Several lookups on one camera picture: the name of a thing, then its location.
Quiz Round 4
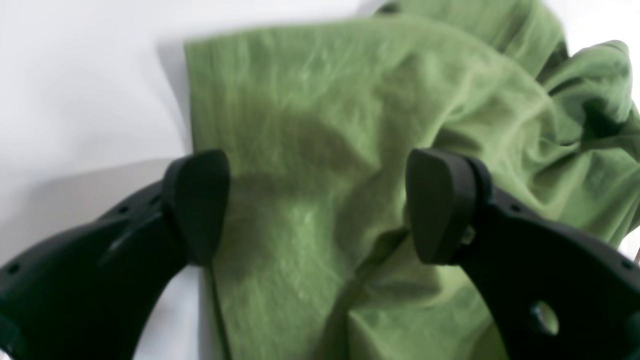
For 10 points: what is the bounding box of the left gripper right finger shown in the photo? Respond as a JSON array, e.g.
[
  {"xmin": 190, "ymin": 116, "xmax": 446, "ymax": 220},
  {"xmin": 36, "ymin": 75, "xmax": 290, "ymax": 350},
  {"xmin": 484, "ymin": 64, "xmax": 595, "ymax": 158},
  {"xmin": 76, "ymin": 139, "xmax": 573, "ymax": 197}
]
[{"xmin": 406, "ymin": 148, "xmax": 640, "ymax": 360}]

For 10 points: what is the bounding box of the olive green T-shirt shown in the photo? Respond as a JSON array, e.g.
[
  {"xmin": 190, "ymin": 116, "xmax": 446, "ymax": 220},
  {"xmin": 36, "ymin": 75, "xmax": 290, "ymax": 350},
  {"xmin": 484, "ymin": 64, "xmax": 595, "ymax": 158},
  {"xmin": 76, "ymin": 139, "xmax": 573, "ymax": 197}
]
[{"xmin": 185, "ymin": 0, "xmax": 639, "ymax": 360}]

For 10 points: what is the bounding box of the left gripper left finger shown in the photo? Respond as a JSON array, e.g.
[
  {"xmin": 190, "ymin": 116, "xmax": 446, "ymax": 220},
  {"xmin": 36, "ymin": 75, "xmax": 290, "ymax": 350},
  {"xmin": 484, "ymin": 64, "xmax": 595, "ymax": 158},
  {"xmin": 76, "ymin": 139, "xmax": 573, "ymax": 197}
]
[{"xmin": 0, "ymin": 149, "xmax": 231, "ymax": 360}]

